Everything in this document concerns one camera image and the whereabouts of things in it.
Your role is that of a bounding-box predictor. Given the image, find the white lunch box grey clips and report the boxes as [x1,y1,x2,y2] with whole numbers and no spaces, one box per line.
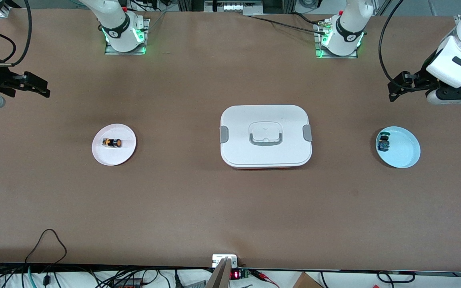
[219,105,313,169]

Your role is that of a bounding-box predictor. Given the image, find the brown cardboard box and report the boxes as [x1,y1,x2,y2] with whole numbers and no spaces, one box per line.
[293,272,323,288]

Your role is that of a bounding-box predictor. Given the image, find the light blue round plate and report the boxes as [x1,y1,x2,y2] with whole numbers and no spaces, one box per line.
[376,126,421,168]

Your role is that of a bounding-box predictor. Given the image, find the pink round plate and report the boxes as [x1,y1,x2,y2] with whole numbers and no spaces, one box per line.
[92,124,137,166]

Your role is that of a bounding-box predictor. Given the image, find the orange black power strip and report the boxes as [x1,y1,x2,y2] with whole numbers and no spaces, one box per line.
[112,279,143,288]

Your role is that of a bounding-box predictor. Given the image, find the red clip test leads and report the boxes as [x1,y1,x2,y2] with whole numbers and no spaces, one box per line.
[251,269,280,288]

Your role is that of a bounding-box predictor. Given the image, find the small white device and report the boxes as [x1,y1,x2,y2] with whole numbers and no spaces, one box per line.
[212,254,238,268]

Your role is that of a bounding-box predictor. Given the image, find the grey metal bar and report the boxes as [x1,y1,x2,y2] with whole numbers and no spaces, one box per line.
[206,258,232,288]

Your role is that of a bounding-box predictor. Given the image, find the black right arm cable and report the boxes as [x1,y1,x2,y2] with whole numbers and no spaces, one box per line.
[0,0,33,66]

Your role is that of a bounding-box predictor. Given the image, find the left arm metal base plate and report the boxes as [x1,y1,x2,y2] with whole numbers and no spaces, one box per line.
[315,20,358,59]

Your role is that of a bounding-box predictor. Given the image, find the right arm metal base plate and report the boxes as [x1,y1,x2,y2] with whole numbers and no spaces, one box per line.
[104,18,150,55]

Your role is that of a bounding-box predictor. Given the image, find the black cable to arm base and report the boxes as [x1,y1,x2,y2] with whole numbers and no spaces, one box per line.
[251,12,327,33]

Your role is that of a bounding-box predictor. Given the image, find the looped thin black cable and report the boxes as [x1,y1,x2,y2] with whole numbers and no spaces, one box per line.
[24,229,68,276]

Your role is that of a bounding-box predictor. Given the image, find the aluminium frame structure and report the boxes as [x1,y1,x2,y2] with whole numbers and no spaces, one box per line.
[176,0,297,16]

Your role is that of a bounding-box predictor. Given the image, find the black cable loop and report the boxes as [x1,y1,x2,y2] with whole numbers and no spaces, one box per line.
[377,271,416,284]

